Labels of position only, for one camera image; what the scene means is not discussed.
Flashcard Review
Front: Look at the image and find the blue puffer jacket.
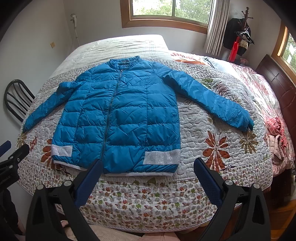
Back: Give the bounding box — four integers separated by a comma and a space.
23, 56, 254, 176

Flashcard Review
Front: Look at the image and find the coat rack with clothes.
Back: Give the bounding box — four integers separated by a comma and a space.
223, 7, 255, 62

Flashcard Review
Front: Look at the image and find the floral quilted bedspread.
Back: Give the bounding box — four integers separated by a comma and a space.
18, 35, 275, 232

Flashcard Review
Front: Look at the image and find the black metal chair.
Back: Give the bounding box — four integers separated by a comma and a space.
4, 79, 35, 123

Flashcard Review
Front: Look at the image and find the dark wooden headboard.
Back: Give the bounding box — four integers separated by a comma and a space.
256, 55, 296, 147

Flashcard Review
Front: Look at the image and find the wooden side window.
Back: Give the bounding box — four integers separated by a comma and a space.
271, 22, 296, 83

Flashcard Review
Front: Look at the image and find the wooden framed window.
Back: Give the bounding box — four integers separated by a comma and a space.
120, 0, 214, 34

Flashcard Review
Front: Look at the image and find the white grey curtain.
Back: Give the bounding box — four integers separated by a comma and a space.
204, 0, 230, 56

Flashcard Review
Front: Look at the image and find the wall mounted white device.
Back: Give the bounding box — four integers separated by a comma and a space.
70, 14, 77, 28

